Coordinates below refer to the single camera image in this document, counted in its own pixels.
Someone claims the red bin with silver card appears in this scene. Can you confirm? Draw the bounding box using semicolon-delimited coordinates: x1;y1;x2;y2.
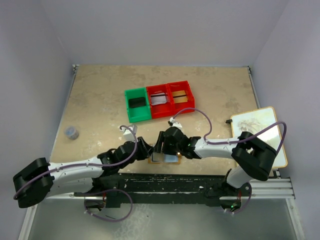
146;84;174;119

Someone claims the red bin with gold card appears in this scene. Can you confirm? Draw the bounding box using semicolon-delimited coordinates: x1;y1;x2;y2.
166;80;195;116

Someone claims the gold card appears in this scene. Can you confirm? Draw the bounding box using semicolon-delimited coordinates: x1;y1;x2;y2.
172;90;188;104

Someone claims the green plastic bin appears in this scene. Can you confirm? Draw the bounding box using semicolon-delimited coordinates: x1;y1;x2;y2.
124;87;152;123

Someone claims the white board with wooden frame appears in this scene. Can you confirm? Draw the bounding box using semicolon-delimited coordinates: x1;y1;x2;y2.
225;106;288;169

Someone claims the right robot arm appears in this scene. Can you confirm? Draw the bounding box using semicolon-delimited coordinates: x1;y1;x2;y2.
154;126;277;189

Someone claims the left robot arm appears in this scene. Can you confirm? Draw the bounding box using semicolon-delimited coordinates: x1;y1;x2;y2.
13;137;154;209

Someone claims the black card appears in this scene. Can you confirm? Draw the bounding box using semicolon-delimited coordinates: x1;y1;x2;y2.
128;97;146;109

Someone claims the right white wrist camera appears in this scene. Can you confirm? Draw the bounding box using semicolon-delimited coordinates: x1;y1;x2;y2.
168;117;183;129

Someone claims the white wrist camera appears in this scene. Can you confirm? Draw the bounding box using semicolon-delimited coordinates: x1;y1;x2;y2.
119;125;138;142
168;117;183;129

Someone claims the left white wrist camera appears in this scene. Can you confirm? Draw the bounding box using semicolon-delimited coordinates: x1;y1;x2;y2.
119;125;138;142

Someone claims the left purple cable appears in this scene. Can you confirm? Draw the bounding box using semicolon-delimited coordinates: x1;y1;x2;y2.
12;124;138;222

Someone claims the purple cable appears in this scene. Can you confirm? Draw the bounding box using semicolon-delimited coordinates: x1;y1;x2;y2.
12;124;138;222
168;107;288;216

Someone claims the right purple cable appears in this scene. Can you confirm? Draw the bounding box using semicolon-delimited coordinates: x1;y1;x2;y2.
168;107;288;216

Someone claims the aluminium frame rail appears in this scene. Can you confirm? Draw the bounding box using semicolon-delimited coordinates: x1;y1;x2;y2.
239;176;297;201

